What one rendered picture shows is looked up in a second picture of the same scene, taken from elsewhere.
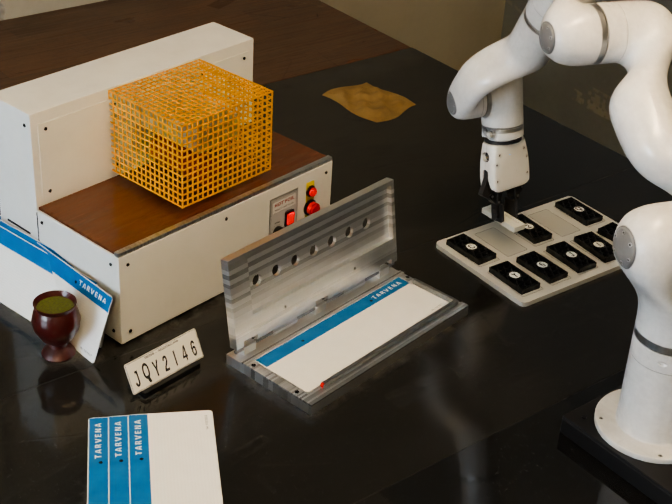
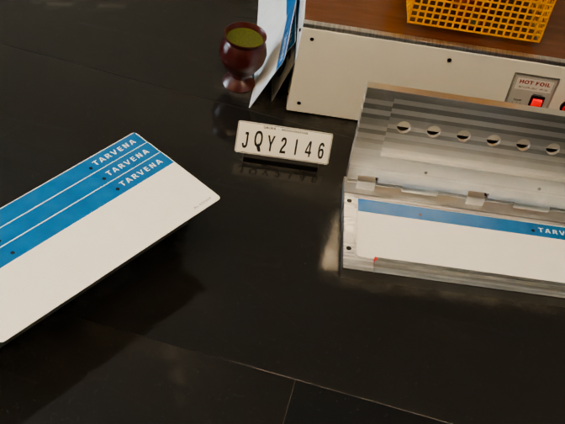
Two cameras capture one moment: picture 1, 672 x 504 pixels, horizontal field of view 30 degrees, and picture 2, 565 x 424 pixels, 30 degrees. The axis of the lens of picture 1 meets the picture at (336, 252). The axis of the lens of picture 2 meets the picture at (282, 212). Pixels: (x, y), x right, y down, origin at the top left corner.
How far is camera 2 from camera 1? 1.05 m
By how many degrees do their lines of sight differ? 37
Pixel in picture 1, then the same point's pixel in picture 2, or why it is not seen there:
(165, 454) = (137, 199)
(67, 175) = not seen: outside the picture
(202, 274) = not seen: hidden behind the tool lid
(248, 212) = (482, 69)
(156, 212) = (388, 13)
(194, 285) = not seen: hidden behind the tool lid
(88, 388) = (218, 123)
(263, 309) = (395, 158)
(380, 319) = (515, 251)
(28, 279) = (277, 11)
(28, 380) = (190, 86)
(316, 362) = (403, 240)
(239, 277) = (377, 110)
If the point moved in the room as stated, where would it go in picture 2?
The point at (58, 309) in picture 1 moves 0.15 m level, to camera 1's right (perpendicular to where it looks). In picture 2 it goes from (243, 42) to (295, 92)
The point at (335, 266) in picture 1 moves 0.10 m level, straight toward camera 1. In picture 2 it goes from (515, 172) to (472, 193)
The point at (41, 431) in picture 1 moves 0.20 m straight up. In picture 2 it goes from (143, 126) to (150, 32)
